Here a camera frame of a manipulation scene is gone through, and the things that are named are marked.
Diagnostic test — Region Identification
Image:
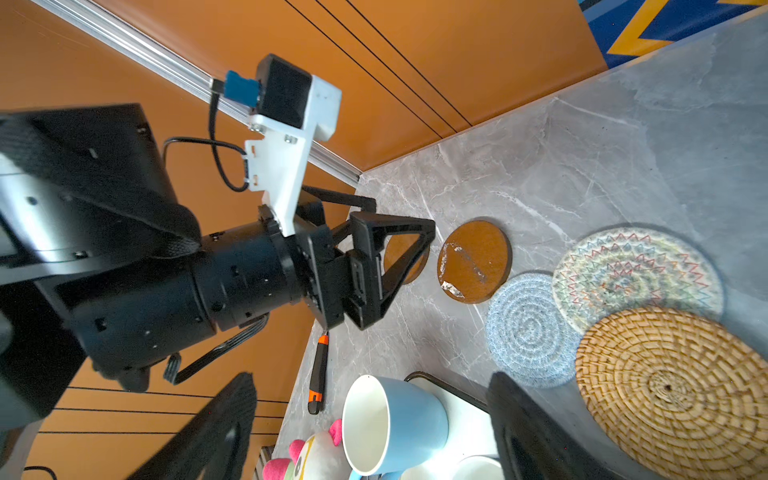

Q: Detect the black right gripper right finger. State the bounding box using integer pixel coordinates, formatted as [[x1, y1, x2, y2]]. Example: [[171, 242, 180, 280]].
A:
[[486, 372, 621, 480]]

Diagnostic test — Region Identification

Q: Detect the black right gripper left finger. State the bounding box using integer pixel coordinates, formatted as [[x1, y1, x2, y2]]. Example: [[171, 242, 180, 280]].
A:
[[130, 372, 257, 479]]

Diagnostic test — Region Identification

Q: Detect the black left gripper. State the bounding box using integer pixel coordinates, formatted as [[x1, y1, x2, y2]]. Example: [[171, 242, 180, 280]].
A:
[[288, 186, 436, 330]]

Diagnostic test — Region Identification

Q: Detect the light brown wooden coaster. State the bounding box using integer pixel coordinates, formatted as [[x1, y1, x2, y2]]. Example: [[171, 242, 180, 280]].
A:
[[382, 232, 431, 286]]

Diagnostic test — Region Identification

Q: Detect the dark brown glossy coaster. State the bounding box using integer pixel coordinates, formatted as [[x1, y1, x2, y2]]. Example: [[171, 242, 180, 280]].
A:
[[437, 220, 513, 304]]

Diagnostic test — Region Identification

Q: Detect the blue woven round coaster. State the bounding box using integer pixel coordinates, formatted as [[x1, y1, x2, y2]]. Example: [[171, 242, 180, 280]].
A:
[[485, 271, 582, 389]]

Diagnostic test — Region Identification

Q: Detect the tan rattan round coaster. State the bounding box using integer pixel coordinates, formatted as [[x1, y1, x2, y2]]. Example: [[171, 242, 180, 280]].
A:
[[575, 307, 767, 479]]

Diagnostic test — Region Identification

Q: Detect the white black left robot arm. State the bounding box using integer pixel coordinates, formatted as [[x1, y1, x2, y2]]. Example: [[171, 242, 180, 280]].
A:
[[1, 104, 435, 431]]

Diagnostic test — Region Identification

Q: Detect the white mug front left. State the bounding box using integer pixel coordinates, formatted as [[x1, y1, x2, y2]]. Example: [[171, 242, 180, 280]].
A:
[[451, 455, 504, 480]]

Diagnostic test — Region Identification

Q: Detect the white strawberry serving tray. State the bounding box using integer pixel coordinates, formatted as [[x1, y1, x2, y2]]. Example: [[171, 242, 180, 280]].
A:
[[401, 372, 499, 479]]

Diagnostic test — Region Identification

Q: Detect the colourful plush toy with glasses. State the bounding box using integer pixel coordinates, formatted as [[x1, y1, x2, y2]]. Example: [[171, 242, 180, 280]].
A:
[[261, 419, 352, 480]]

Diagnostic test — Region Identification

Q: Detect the light blue mug back left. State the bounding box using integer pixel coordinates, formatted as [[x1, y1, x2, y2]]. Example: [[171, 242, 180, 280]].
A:
[[342, 375, 449, 479]]

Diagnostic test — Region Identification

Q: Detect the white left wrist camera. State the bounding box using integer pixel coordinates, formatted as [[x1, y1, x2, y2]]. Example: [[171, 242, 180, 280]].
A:
[[224, 54, 342, 237]]

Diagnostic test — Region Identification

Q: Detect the aluminium corner post left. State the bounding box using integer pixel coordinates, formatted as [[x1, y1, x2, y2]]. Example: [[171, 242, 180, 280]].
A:
[[31, 0, 362, 188]]

